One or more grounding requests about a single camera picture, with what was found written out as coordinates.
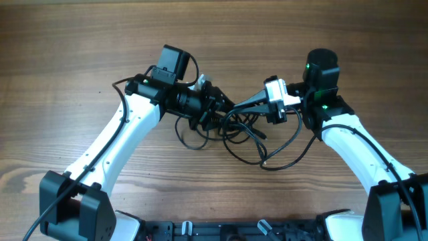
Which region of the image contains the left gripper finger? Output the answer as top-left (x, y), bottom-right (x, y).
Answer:
top-left (211, 87), bottom-right (235, 112)
top-left (195, 112), bottom-right (221, 131)

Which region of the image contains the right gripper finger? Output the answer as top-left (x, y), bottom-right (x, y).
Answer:
top-left (234, 89), bottom-right (267, 107)
top-left (233, 104), bottom-right (271, 114)

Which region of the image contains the black USB cable blue plug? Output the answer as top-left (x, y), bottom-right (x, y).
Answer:
top-left (174, 112), bottom-right (260, 151)

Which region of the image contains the black micro USB cable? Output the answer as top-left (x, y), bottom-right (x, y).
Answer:
top-left (221, 106), bottom-right (268, 166)

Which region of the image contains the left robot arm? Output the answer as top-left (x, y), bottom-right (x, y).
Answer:
top-left (33, 45), bottom-right (233, 240)

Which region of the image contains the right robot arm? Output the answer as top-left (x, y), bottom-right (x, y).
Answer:
top-left (233, 48), bottom-right (427, 240)

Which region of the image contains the left camera cable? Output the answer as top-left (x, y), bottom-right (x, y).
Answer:
top-left (21, 77), bottom-right (134, 241)

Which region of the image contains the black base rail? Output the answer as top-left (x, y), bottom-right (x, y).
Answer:
top-left (135, 219), bottom-right (330, 241)

